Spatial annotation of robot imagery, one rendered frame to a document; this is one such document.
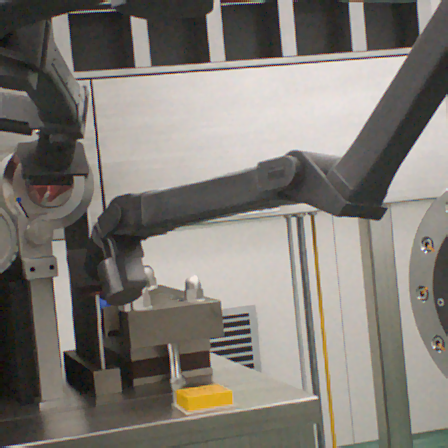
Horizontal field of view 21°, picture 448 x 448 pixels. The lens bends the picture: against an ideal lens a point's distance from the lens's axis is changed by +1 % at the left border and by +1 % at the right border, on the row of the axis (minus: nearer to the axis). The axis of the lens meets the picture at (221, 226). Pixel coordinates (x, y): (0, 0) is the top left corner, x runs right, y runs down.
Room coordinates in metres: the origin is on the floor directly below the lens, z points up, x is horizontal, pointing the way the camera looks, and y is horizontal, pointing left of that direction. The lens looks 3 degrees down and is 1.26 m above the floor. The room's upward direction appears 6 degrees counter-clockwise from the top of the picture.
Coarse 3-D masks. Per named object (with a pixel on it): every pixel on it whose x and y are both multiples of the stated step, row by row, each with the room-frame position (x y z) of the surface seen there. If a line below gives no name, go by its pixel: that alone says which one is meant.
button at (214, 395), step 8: (216, 384) 1.85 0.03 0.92; (176, 392) 1.83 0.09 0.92; (184, 392) 1.81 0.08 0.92; (192, 392) 1.81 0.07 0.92; (200, 392) 1.80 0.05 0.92; (208, 392) 1.79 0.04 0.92; (216, 392) 1.79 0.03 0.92; (224, 392) 1.79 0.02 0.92; (176, 400) 1.84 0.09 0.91; (184, 400) 1.79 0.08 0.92; (192, 400) 1.78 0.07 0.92; (200, 400) 1.78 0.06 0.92; (208, 400) 1.79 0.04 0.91; (216, 400) 1.79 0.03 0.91; (224, 400) 1.79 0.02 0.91; (232, 400) 1.80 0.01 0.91; (184, 408) 1.80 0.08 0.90; (192, 408) 1.78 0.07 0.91; (200, 408) 1.78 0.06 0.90
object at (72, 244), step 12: (84, 216) 2.04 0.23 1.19; (72, 228) 2.16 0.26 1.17; (84, 228) 2.05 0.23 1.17; (72, 240) 2.17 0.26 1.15; (84, 240) 2.06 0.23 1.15; (72, 300) 2.22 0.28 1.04; (84, 300) 2.11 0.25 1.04; (96, 300) 2.01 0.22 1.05; (84, 312) 2.12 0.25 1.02; (96, 312) 2.02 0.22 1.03
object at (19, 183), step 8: (16, 168) 1.98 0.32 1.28; (16, 176) 1.97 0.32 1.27; (80, 176) 2.00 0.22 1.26; (16, 184) 1.97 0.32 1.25; (24, 184) 1.98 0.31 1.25; (80, 184) 2.00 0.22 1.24; (16, 192) 1.97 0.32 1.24; (24, 192) 1.98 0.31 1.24; (80, 192) 2.00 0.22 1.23; (24, 200) 1.98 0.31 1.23; (72, 200) 2.00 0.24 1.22; (80, 200) 2.00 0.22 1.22; (24, 208) 1.97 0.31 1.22; (32, 208) 1.98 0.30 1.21; (40, 208) 1.98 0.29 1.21; (56, 208) 1.99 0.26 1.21; (64, 208) 1.99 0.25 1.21; (72, 208) 2.00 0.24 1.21; (56, 216) 1.99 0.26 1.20
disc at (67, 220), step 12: (12, 156) 1.98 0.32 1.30; (12, 168) 1.98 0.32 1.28; (12, 180) 1.97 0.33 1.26; (84, 180) 2.01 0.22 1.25; (12, 192) 1.97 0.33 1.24; (84, 192) 2.01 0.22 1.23; (12, 204) 1.97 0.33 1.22; (36, 204) 1.98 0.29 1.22; (84, 204) 2.01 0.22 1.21; (72, 216) 2.00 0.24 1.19
